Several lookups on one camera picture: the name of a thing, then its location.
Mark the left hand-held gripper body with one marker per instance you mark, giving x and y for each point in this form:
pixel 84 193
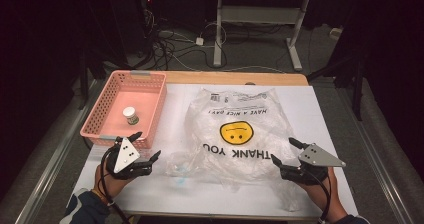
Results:
pixel 126 155

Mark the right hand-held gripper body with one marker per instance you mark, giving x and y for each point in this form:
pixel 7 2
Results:
pixel 316 157

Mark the clear smiley-face plastic bag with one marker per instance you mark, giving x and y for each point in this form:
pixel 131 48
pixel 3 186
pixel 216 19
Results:
pixel 240 164

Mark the person's left hand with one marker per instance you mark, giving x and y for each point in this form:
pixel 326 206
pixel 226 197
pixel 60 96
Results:
pixel 110 185

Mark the person's right hand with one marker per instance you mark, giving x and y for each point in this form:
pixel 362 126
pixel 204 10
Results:
pixel 328 197

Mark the small white-lidded jar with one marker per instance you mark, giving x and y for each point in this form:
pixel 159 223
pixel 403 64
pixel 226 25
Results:
pixel 129 112

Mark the white board sheet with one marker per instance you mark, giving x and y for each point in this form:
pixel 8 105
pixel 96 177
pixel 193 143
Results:
pixel 320 117

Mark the pink plastic basket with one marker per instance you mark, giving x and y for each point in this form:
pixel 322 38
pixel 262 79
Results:
pixel 140 97

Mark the white power adapter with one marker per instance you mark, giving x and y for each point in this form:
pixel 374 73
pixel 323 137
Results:
pixel 199 41

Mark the metal floor rail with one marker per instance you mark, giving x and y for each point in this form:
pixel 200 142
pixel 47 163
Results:
pixel 376 164
pixel 50 177

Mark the grey metal-frame desk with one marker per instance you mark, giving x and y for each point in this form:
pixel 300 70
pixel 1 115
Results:
pixel 260 15

